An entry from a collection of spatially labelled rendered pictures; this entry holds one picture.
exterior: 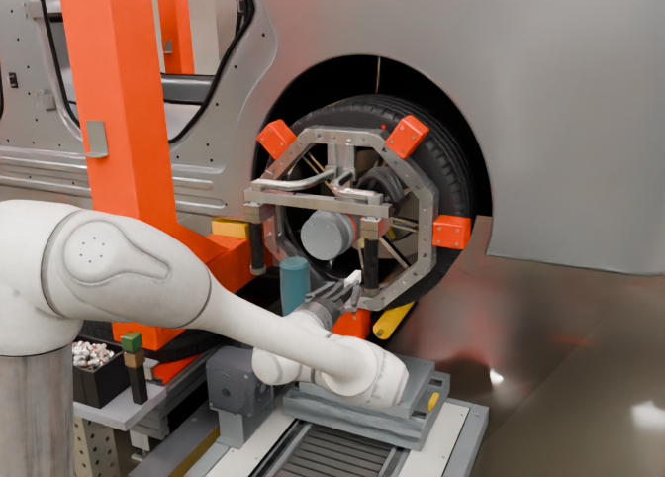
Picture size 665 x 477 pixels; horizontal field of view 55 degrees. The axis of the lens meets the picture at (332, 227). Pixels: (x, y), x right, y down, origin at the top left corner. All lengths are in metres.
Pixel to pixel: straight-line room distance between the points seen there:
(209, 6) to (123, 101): 4.86
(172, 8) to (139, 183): 3.37
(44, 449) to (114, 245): 0.32
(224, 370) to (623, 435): 1.41
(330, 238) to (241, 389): 0.58
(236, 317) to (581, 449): 1.71
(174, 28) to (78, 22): 3.31
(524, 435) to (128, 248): 1.95
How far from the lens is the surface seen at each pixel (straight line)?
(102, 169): 1.81
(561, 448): 2.44
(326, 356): 1.05
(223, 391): 2.08
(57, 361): 0.88
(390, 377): 1.17
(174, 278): 0.74
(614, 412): 2.67
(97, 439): 2.06
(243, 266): 2.24
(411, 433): 2.15
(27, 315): 0.82
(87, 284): 0.71
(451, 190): 1.81
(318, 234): 1.74
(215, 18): 6.49
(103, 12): 1.70
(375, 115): 1.83
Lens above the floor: 1.48
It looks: 20 degrees down
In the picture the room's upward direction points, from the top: 1 degrees counter-clockwise
